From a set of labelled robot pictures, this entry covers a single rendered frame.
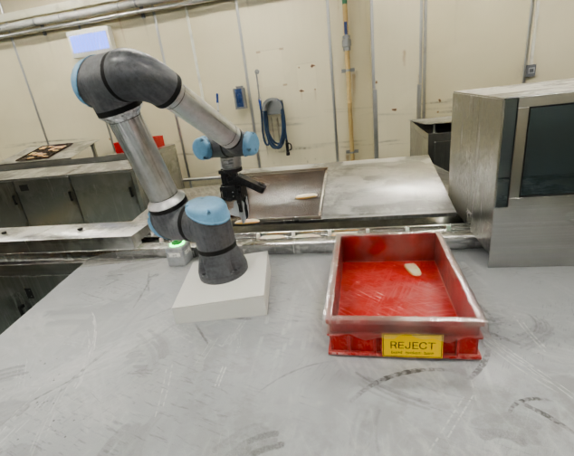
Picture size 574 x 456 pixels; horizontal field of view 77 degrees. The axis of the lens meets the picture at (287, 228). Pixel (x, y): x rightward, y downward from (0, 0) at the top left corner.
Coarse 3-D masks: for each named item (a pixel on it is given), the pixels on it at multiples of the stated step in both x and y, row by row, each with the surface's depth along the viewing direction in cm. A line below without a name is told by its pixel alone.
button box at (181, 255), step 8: (168, 248) 133; (176, 248) 132; (184, 248) 134; (168, 256) 134; (176, 256) 133; (184, 256) 133; (192, 256) 140; (168, 264) 136; (176, 264) 135; (184, 264) 134
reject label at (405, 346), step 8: (400, 336) 75; (408, 336) 75; (384, 344) 77; (392, 344) 76; (400, 344) 76; (408, 344) 76; (416, 344) 75; (424, 344) 75; (432, 344) 75; (440, 344) 74; (384, 352) 78; (392, 352) 77; (400, 352) 77; (408, 352) 77; (416, 352) 76; (424, 352) 76; (432, 352) 75; (440, 352) 75
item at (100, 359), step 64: (320, 256) 129; (64, 320) 109; (128, 320) 105; (256, 320) 97; (320, 320) 94; (512, 320) 85; (0, 384) 86; (64, 384) 83; (128, 384) 81; (192, 384) 78; (256, 384) 76; (320, 384) 74; (384, 384) 72; (448, 384) 71; (512, 384) 69; (0, 448) 69; (64, 448) 67; (128, 448) 65; (192, 448) 64; (256, 448) 63; (320, 448) 61; (384, 448) 60; (448, 448) 59; (512, 448) 57
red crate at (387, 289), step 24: (360, 264) 119; (384, 264) 117; (432, 264) 114; (360, 288) 106; (384, 288) 104; (408, 288) 103; (432, 288) 101; (360, 312) 95; (384, 312) 94; (408, 312) 92; (432, 312) 91; (336, 336) 80
